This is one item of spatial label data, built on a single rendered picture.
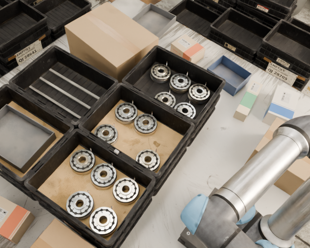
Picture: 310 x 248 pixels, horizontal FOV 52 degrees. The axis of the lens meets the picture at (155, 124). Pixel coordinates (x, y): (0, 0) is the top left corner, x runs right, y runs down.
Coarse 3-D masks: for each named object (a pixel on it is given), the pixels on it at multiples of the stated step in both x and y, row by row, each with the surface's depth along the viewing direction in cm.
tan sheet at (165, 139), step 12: (108, 120) 146; (120, 132) 143; (132, 132) 143; (156, 132) 144; (168, 132) 144; (120, 144) 139; (132, 144) 140; (144, 144) 140; (156, 144) 140; (168, 144) 141; (132, 156) 136; (168, 156) 138
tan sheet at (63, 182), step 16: (64, 160) 134; (96, 160) 134; (64, 176) 130; (80, 176) 130; (48, 192) 126; (64, 192) 126; (96, 192) 127; (112, 192) 127; (64, 208) 123; (96, 208) 124; (112, 208) 124; (128, 208) 124
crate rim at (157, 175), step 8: (128, 88) 144; (144, 96) 142; (160, 104) 140; (168, 112) 138; (184, 120) 136; (80, 128) 131; (192, 128) 134; (96, 136) 129; (184, 136) 132; (104, 144) 128; (176, 152) 128; (168, 160) 125; (144, 168) 123; (160, 168) 123
